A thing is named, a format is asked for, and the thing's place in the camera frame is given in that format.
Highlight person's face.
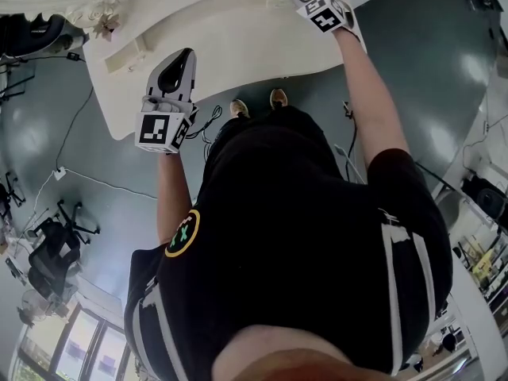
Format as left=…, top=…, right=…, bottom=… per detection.
left=212, top=323, right=402, bottom=381

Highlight person's left brown shoe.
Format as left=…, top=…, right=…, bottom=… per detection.
left=229, top=98, right=251, bottom=119

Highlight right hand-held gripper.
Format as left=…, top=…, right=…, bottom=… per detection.
left=281, top=0, right=356, bottom=35

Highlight person's right forearm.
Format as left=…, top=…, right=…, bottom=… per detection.
left=332, top=28, right=412, bottom=170

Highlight black round device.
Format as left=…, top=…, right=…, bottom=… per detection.
left=461, top=175, right=508, bottom=220

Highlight person's left forearm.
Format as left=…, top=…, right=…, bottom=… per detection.
left=156, top=148, right=206, bottom=249

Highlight black floor cable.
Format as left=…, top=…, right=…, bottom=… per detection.
left=55, top=86, right=95, bottom=170
left=341, top=100, right=359, bottom=159

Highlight large glass window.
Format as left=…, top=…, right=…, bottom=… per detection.
left=11, top=307, right=136, bottom=381

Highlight grey floor fan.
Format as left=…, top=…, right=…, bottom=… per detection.
left=16, top=289, right=49, bottom=329

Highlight person's brown shoe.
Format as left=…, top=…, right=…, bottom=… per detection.
left=229, top=98, right=251, bottom=119
left=269, top=87, right=289, bottom=110

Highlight cluttered storage shelf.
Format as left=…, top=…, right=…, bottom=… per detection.
left=452, top=220, right=508, bottom=325

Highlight black mesh office chair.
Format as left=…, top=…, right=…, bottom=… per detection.
left=26, top=199, right=101, bottom=298

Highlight small dried flower decoration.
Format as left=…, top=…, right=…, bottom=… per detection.
left=91, top=10, right=122, bottom=40

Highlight white floor cable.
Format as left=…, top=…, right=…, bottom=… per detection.
left=63, top=167, right=160, bottom=201

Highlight person's right brown shoe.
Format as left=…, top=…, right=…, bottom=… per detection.
left=269, top=87, right=289, bottom=110

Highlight person's black trousers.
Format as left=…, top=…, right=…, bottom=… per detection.
left=204, top=104, right=325, bottom=146

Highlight grey harness strap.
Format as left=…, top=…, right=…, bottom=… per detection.
left=376, top=208, right=437, bottom=376
left=130, top=278, right=191, bottom=381

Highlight person's black T-shirt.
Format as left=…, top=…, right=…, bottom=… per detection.
left=124, top=125, right=454, bottom=381

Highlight black cable tangle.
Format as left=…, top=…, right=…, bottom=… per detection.
left=185, top=104, right=224, bottom=159

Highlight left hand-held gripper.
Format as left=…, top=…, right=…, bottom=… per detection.
left=133, top=48, right=199, bottom=156

